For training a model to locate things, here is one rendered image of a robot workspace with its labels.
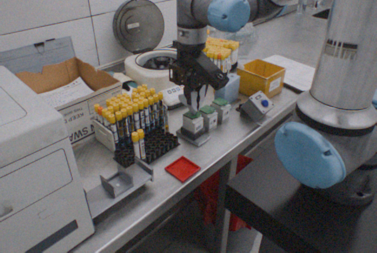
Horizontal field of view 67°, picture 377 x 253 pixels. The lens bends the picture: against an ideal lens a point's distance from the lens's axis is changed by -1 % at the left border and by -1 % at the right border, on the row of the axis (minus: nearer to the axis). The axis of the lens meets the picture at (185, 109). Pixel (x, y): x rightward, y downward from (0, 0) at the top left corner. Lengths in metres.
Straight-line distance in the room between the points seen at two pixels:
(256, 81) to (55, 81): 0.71
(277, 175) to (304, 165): 0.20
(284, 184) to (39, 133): 0.49
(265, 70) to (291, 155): 0.73
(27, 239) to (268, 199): 0.45
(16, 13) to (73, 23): 0.19
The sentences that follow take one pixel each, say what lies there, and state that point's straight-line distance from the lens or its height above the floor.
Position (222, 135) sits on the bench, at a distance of 0.90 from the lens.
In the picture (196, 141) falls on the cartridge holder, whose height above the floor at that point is 0.89.
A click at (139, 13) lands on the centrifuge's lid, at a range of 1.26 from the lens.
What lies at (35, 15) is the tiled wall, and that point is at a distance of 1.11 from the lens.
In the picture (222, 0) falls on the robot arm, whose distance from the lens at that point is 0.60.
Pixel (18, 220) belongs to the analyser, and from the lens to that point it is 0.55.
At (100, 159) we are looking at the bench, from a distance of 0.84.
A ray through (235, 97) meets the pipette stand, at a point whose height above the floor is 0.90.
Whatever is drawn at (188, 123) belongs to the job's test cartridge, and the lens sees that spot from 0.84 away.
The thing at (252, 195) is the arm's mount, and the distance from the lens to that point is 0.63.
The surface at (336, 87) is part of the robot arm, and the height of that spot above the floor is 1.23.
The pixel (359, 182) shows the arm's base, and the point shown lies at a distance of 0.67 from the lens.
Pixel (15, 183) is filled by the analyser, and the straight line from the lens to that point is 0.51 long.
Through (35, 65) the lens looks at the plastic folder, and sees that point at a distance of 1.13.
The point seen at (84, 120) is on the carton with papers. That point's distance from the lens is 0.88.
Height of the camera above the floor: 1.41
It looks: 32 degrees down
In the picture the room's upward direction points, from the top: straight up
